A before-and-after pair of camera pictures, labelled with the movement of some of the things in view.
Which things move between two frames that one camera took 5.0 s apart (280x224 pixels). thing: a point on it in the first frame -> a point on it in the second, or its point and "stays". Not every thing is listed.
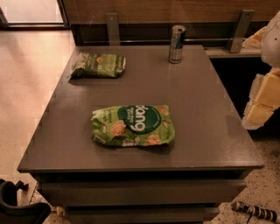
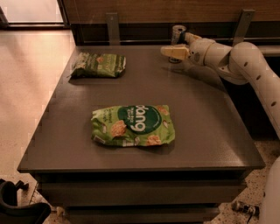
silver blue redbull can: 176,45 stays
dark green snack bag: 93,65 stays
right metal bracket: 240,30 stays
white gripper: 272,44 -> 199,51
